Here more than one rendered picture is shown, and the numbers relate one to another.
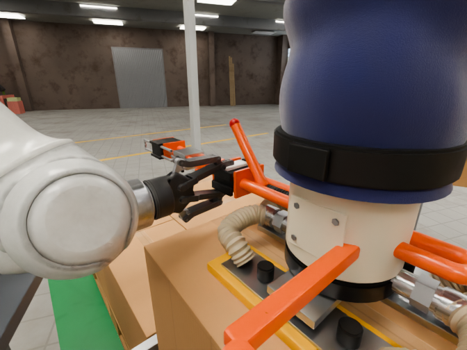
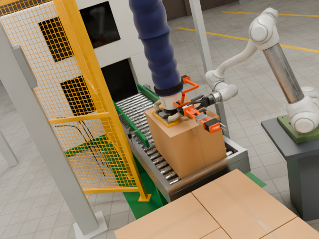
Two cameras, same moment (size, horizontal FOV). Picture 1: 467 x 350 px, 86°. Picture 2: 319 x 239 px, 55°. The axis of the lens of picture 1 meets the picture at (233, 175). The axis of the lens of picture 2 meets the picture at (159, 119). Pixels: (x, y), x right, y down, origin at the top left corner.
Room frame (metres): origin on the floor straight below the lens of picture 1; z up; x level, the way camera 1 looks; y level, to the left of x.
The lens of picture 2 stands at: (2.41, 0.62, 2.00)
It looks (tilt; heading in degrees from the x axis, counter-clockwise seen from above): 26 degrees down; 204
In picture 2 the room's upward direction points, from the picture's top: 17 degrees counter-clockwise
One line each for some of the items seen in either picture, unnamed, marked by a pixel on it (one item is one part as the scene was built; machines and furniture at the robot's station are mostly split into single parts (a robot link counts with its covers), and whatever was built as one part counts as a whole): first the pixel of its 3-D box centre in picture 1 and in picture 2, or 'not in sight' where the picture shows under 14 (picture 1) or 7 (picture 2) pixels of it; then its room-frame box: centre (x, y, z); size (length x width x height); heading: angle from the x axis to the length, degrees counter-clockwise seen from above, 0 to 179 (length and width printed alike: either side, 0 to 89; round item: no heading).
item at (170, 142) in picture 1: (169, 147); (211, 125); (0.80, 0.21, 1.07); 0.08 x 0.07 x 0.05; 40
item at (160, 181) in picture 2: not in sight; (127, 138); (-0.07, -0.93, 0.50); 2.31 x 0.05 x 0.19; 40
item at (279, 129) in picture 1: (355, 145); (168, 86); (0.34, -0.17, 1.19); 0.23 x 0.23 x 0.04
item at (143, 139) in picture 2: not in sight; (121, 117); (-0.39, -1.11, 0.60); 1.60 x 0.11 x 0.09; 40
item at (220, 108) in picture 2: not in sight; (223, 127); (-0.14, 0.08, 0.50); 0.07 x 0.07 x 1.00; 40
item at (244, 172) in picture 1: (238, 176); (186, 108); (0.53, -0.01, 1.08); 0.10 x 0.08 x 0.06; 130
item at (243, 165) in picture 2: not in sight; (211, 182); (0.62, 0.07, 0.47); 0.70 x 0.03 x 0.15; 130
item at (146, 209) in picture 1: (131, 205); (215, 97); (0.39, 0.18, 1.07); 0.09 x 0.06 x 0.09; 40
